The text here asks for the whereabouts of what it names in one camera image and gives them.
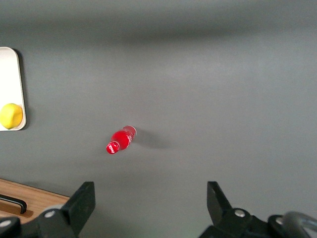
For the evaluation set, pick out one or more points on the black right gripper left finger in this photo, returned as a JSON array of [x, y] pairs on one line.
[[80, 205]]

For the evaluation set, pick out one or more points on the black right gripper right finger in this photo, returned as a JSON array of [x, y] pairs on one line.
[[219, 210]]

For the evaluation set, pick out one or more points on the yellow lemon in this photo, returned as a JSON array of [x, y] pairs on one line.
[[11, 116]]

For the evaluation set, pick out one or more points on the wooden two-drawer cabinet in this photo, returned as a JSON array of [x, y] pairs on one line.
[[42, 200]]

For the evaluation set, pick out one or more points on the cream rectangular tray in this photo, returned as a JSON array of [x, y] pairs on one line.
[[10, 79]]

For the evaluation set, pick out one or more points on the lower wooden drawer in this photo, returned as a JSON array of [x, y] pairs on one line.
[[37, 198]]

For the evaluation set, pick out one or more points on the red soda bottle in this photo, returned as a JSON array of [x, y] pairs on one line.
[[121, 140]]

